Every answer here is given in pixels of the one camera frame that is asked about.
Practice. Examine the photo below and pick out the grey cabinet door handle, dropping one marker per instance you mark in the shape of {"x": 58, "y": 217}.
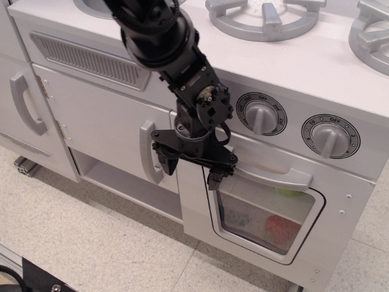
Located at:
{"x": 153, "y": 173}

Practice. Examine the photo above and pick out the red toy pepper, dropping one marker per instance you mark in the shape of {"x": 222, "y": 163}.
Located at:
{"x": 280, "y": 230}

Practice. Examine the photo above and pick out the silver right stove burner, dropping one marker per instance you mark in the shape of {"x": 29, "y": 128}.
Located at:
{"x": 366, "y": 45}

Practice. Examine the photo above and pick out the white oven door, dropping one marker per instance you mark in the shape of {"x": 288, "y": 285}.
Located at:
{"x": 328, "y": 210}

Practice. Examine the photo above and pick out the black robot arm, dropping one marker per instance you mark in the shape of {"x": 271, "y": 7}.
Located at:
{"x": 160, "y": 37}

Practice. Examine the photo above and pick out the silver left stove burner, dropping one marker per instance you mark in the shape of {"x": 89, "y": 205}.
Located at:
{"x": 264, "y": 21}

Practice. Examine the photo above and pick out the silver stove burner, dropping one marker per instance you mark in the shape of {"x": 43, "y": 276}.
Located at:
{"x": 264, "y": 21}
{"x": 366, "y": 45}

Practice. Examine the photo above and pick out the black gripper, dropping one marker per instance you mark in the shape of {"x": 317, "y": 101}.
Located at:
{"x": 207, "y": 152}

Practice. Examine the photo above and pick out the grey middle control knob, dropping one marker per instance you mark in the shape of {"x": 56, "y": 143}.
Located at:
{"x": 261, "y": 114}

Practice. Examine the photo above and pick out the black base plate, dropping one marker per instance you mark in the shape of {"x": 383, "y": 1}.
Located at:
{"x": 40, "y": 280}

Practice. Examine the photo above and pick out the aluminium frame rail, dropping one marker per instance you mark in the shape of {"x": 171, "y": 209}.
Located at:
{"x": 26, "y": 167}

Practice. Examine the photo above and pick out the white toy kitchen body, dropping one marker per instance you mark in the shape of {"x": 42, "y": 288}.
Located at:
{"x": 316, "y": 73}

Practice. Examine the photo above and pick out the green toy cabbage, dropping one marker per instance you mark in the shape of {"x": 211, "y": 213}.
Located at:
{"x": 288, "y": 193}

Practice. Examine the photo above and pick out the silver vent grille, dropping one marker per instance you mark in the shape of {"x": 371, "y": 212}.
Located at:
{"x": 91, "y": 61}

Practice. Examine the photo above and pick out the grey fridge door handle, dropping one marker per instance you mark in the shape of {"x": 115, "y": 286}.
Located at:
{"x": 18, "y": 87}

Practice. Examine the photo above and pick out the grey control knob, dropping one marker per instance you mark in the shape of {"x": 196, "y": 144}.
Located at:
{"x": 261, "y": 114}
{"x": 330, "y": 136}

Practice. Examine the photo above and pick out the grey right control knob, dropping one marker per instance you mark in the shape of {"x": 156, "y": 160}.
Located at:
{"x": 330, "y": 136}

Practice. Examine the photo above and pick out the white cabinet door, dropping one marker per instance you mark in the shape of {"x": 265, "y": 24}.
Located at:
{"x": 103, "y": 124}

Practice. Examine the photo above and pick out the white left fridge door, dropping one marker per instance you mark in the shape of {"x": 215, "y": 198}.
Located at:
{"x": 48, "y": 150}

